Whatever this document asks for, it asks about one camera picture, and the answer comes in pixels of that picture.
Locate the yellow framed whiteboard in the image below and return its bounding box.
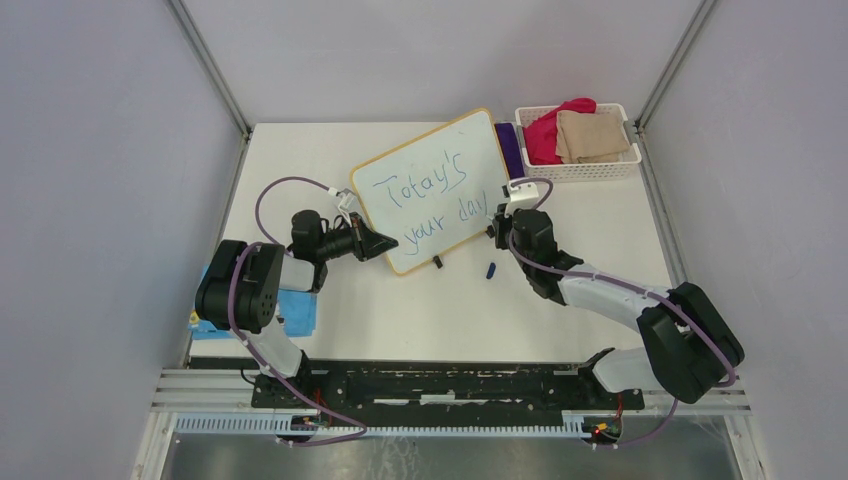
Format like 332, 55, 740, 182
350, 108, 509, 275

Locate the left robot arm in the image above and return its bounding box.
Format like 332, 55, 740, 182
194, 210, 399, 408

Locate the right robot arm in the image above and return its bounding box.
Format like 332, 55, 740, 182
489, 204, 745, 408

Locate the purple folded towel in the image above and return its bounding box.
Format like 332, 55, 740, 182
494, 122, 525, 179

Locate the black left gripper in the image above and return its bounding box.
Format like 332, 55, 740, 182
315, 212, 397, 262

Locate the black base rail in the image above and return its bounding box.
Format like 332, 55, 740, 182
188, 357, 645, 431

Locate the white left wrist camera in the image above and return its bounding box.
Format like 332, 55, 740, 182
327, 187, 357, 225

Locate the red cloth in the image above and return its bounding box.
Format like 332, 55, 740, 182
524, 97, 597, 166

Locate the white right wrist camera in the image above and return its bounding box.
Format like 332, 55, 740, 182
499, 179, 541, 217

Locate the beige folded cloth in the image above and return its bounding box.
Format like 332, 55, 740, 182
555, 110, 630, 164

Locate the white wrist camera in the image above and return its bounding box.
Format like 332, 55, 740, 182
327, 187, 357, 225
499, 179, 541, 217

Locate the white slotted cable duct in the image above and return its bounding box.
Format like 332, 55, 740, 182
174, 413, 590, 440

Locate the white plastic basket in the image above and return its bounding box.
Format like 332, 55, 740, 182
514, 103, 643, 183

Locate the blue cartoon cloth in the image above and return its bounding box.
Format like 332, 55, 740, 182
187, 289, 317, 340

